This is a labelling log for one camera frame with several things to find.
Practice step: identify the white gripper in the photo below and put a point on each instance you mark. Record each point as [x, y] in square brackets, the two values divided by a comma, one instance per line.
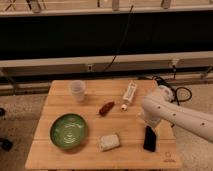
[149, 119]

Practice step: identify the black eraser block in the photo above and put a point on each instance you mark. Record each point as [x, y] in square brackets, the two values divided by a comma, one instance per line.
[150, 139]

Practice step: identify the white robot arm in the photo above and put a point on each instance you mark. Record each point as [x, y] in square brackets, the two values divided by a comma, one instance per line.
[158, 105]

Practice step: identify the clear plastic cup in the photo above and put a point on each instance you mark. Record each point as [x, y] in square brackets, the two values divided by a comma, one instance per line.
[77, 88]

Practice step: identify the green ceramic bowl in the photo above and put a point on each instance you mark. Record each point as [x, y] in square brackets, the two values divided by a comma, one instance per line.
[68, 131]

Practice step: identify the white tube with cap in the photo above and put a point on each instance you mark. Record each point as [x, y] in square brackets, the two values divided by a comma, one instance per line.
[128, 95]

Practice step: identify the white sponge block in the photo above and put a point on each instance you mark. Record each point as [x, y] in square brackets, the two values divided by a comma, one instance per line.
[108, 142]

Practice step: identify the red chili pepper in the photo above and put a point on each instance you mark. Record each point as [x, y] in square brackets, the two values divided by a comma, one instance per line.
[106, 108]

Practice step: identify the black chair caster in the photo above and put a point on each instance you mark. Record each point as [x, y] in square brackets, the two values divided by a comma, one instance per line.
[6, 144]

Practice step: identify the white wall socket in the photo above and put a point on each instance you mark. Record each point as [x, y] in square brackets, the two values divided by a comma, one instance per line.
[90, 68]

